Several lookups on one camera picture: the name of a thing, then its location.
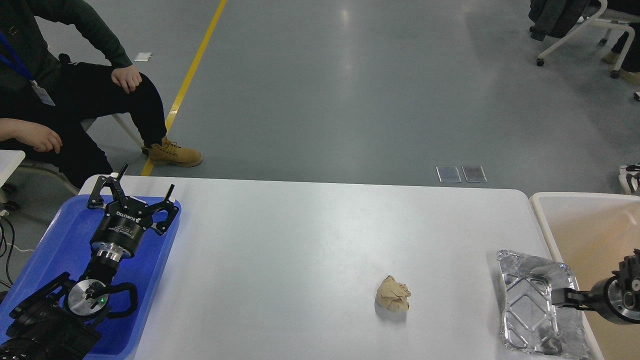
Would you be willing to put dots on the seated person in green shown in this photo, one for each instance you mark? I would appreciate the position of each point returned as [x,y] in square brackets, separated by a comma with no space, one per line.
[37,87]

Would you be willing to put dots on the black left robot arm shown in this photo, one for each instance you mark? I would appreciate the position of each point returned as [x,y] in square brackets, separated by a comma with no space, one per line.
[86,292]

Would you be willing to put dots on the beige plastic bin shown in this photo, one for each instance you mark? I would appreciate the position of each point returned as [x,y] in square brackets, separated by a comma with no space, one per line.
[592,233]

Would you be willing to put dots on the left metal floor plate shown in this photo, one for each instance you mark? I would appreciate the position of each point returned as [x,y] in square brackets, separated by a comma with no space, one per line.
[448,174]

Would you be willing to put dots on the dark jacket on chair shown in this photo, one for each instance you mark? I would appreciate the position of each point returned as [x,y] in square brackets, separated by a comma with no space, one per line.
[554,18]

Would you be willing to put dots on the aluminium foil tray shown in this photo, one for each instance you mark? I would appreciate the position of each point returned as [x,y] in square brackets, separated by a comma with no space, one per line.
[530,322]

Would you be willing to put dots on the blue plastic tray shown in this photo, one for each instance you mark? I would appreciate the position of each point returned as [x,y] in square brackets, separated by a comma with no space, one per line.
[65,247]

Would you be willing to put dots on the right metal floor plate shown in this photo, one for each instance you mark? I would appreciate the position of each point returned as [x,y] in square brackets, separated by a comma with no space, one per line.
[474,174]

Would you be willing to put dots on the white office chair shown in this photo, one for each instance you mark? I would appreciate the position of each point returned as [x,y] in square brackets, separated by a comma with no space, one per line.
[620,15]

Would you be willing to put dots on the person's left hand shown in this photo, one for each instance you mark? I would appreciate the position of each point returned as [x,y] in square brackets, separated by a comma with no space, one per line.
[128,78]

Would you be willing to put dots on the person's right hand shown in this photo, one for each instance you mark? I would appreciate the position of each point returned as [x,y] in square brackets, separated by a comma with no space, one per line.
[40,137]

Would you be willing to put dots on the black white sneaker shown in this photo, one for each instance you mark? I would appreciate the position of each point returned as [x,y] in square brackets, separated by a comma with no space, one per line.
[629,178]

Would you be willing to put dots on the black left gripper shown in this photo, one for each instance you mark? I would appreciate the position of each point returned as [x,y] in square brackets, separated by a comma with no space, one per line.
[121,229]

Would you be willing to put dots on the tan work boot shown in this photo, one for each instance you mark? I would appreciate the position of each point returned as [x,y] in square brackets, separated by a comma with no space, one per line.
[169,153]

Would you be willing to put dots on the crumpled brown paper ball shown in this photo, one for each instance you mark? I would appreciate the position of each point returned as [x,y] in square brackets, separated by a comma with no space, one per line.
[393,295]

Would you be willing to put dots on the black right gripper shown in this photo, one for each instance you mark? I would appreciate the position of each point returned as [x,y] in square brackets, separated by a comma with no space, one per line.
[616,299]

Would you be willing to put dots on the metal floor plate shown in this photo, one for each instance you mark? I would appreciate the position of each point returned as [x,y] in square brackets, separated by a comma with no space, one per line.
[474,174]
[448,174]

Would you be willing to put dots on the white side table corner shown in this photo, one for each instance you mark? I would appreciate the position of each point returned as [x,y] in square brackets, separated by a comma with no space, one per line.
[9,162]

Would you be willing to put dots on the white paper scrap on floor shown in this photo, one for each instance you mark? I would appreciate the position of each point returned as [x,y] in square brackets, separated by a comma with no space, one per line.
[143,57]

